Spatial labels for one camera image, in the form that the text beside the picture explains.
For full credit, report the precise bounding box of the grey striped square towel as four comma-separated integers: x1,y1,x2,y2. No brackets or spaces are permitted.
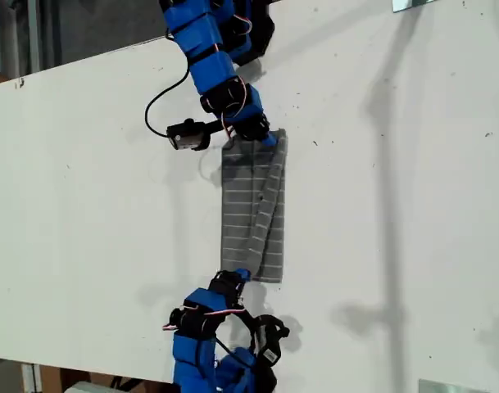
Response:
220,128,290,284

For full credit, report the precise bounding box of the white table leg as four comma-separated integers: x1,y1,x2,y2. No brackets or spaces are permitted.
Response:
21,362,43,393

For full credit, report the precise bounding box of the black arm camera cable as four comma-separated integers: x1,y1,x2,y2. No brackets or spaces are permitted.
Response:
143,69,193,138
213,335,255,366

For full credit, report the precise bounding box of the white box under table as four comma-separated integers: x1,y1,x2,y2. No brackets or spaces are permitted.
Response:
64,380,111,393

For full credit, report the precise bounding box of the black arm camera box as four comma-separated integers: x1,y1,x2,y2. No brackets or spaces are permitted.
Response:
166,118,212,151
252,314,291,368

